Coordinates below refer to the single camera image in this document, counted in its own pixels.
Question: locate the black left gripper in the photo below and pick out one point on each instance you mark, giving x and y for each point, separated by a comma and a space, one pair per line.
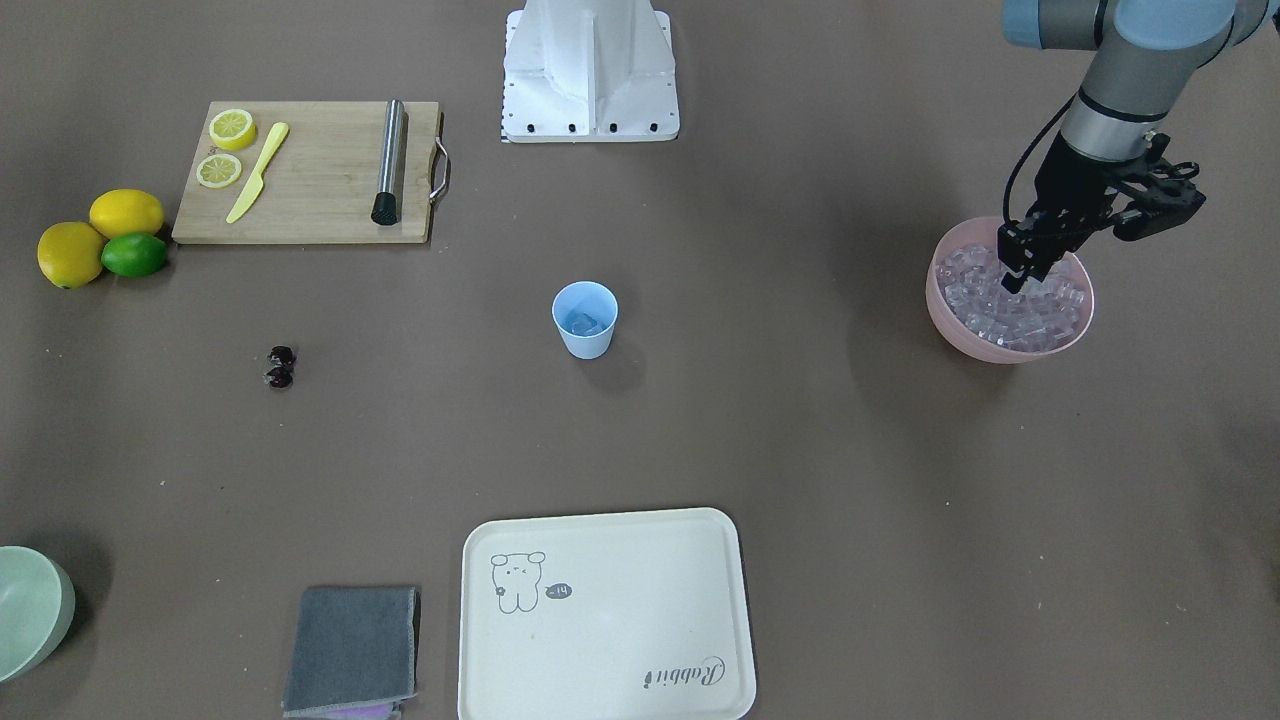
1072, 188

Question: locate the clear ice cubes pile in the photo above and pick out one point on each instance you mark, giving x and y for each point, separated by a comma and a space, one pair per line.
1043, 318

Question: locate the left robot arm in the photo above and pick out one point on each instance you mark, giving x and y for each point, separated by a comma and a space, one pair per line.
1144, 53

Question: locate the light blue cup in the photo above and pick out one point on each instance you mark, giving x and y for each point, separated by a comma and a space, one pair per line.
588, 297

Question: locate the ice cube in cup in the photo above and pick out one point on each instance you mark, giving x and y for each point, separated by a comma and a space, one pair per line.
584, 325

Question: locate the pink bowl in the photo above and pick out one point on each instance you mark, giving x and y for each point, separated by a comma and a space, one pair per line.
983, 230

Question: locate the cream rabbit tray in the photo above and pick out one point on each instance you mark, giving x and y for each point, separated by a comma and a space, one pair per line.
625, 615

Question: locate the steel muddler black tip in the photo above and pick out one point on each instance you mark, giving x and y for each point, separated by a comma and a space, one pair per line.
386, 206

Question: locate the bamboo cutting board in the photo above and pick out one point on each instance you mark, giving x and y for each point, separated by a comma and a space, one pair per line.
321, 184

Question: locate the dark cherry upper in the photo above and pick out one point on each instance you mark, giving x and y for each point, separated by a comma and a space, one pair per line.
283, 356

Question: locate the dark cherry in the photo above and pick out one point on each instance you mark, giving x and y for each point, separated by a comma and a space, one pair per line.
278, 377
283, 356

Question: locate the dark cherry lower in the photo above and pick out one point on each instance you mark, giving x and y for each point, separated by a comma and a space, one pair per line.
278, 377

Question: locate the yellow plastic knife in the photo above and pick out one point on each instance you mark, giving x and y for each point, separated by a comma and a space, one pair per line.
255, 182

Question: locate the grey folded cloth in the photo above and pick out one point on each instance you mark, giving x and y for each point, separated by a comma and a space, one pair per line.
354, 653

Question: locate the lemon half upper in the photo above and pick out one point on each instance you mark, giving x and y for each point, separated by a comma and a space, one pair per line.
233, 129

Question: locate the lemon half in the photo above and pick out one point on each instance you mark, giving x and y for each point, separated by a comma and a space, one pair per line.
218, 171
233, 129

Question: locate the lemon half lower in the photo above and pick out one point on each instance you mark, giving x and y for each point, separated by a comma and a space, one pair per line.
218, 171

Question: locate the green lime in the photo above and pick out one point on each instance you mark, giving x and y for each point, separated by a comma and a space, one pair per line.
134, 254

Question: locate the yellow lemon far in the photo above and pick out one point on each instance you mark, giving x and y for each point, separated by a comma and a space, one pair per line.
126, 211

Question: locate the yellow lemon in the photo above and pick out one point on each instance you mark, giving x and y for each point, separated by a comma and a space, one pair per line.
69, 254
126, 211

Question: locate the yellow lemon near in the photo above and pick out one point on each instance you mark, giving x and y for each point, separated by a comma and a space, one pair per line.
69, 254

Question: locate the mint green bowl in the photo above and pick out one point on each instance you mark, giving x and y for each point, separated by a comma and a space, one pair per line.
37, 604

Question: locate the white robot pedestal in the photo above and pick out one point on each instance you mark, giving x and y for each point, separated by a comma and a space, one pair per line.
589, 72

